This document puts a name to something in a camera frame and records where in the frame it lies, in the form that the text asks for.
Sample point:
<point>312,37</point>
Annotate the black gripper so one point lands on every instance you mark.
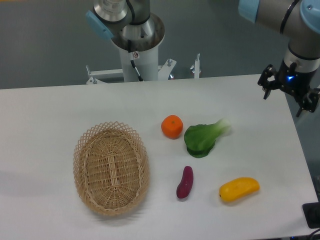
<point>292,82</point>

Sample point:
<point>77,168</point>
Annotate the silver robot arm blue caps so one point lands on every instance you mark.
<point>299,20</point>

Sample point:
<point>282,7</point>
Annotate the green bok choy vegetable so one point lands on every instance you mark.
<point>200,139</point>

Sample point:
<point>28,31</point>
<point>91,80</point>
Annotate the yellow mango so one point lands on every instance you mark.
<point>238,188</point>

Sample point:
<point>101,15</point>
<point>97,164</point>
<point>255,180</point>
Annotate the black device at table edge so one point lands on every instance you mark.
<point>312,214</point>

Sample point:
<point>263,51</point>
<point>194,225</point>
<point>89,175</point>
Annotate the orange tangerine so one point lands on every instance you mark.
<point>172,126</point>

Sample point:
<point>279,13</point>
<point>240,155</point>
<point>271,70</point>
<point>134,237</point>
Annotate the purple sweet potato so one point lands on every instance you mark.
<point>185,186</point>

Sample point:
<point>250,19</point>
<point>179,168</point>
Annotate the woven wicker basket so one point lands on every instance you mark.
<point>111,169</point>

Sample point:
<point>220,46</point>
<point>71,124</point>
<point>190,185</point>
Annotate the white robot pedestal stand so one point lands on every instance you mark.
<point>139,56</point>

